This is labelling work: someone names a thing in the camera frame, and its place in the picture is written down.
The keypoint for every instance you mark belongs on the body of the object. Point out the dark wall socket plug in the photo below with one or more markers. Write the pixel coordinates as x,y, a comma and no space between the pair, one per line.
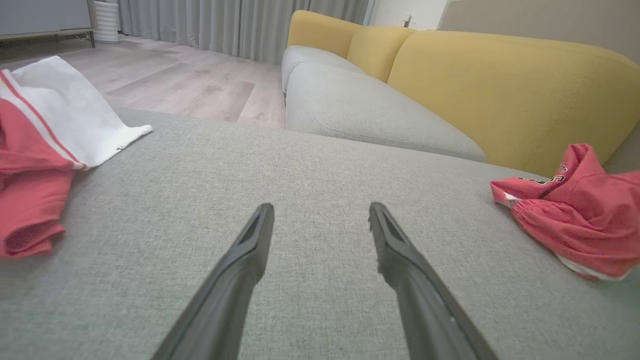
408,21

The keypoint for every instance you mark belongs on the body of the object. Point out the grey and yellow sofa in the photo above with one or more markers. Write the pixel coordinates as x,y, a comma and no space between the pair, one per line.
320,165

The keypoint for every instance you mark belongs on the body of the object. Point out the wide yellow sofa back cushion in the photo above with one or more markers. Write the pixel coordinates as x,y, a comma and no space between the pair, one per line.
500,95

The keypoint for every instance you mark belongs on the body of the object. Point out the narrow yellow sofa back cushion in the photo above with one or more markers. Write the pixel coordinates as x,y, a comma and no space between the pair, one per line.
375,50

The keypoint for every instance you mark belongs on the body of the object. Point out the red printed sports shorts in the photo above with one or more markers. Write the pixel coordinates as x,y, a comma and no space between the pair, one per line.
585,220

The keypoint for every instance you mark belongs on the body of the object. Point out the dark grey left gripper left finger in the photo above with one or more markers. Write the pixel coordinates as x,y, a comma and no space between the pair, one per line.
225,300

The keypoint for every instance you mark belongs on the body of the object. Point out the grey wood TV cabinet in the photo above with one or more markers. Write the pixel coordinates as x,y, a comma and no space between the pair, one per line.
40,15

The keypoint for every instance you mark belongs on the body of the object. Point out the white ribbed cylinder appliance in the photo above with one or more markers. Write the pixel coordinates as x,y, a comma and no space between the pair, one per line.
106,22

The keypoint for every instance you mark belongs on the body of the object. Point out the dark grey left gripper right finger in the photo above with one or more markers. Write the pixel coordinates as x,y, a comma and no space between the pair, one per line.
425,310

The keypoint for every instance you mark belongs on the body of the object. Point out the grey pleated curtain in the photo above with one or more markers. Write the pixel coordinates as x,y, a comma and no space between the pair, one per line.
200,25

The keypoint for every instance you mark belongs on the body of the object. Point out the grey sofa seat cushion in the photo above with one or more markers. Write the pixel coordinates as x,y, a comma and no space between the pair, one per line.
305,55

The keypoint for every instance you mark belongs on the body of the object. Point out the red white basketball jersey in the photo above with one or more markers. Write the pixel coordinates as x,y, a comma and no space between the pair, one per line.
60,110

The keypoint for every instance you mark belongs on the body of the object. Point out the small grey back cushion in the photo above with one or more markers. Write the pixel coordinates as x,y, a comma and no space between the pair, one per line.
360,110

